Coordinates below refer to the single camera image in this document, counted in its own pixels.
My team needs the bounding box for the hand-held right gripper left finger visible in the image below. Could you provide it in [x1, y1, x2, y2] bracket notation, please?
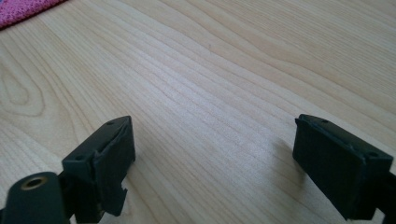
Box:
[61, 115, 136, 224]

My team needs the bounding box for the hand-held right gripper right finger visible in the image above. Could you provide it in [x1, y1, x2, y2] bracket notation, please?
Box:
[292, 113, 394, 221]

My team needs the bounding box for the pink knitted cloth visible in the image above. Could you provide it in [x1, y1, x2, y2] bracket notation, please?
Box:
[0, 0, 68, 31]

